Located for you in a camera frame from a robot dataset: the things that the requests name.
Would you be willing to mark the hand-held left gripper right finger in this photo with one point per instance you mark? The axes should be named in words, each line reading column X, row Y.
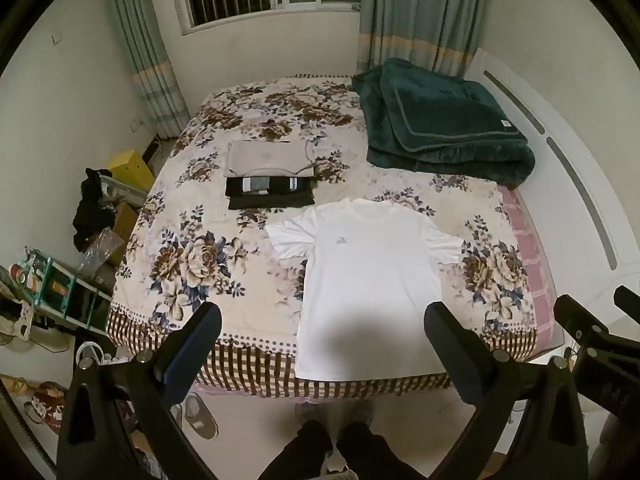
column 454, row 355

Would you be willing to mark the clear plastic bag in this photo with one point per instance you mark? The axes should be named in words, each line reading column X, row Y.
column 100, row 250

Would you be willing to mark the yellow box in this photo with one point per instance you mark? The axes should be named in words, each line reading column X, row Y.
column 132, row 170

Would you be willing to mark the grey slipper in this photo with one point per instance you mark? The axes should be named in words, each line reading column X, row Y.
column 200, row 417

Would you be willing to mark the person's leg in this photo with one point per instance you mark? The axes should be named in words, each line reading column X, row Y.
column 300, row 452
column 375, row 455

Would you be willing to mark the teal storage shelf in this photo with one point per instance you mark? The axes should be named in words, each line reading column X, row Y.
column 65, row 290

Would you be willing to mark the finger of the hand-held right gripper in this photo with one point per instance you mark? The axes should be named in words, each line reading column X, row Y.
column 630, row 299
column 590, row 330

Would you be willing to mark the white t-shirt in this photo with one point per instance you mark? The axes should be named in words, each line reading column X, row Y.
column 370, row 280

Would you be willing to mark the folded black garment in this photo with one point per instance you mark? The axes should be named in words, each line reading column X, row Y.
column 270, row 195

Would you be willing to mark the folded beige shirt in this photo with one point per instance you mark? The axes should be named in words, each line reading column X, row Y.
column 267, row 157

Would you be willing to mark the dark green blanket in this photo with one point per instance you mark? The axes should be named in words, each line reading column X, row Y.
column 440, row 120

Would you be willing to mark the green curtain with beige band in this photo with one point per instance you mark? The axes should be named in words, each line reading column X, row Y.
column 420, row 10
column 145, row 50

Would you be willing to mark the red patterned slipper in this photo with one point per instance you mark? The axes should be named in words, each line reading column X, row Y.
column 45, row 407

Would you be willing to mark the white wall switch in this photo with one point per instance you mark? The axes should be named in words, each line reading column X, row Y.
column 57, row 38

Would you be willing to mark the person's right leg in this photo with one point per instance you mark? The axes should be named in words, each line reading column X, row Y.
column 375, row 455

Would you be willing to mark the bed with floral sheet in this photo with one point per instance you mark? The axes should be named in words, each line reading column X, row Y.
column 200, row 240

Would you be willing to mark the cardboard box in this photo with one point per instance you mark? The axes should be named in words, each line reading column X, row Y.
column 124, row 225

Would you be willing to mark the grey metal rack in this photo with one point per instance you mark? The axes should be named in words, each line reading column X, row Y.
column 125, row 191

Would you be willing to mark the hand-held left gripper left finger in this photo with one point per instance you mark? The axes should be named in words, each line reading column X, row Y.
column 186, row 355

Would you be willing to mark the white wall socket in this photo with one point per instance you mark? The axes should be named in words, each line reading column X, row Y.
column 136, row 125

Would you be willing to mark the white headboard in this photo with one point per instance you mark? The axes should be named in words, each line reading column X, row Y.
column 565, row 125

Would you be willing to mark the pink checked under sheet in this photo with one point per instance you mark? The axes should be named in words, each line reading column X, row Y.
column 532, row 260

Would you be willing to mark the black cloth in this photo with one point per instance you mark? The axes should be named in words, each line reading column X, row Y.
column 90, row 210

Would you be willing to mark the person's left leg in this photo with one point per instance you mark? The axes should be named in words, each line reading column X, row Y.
column 300, row 452

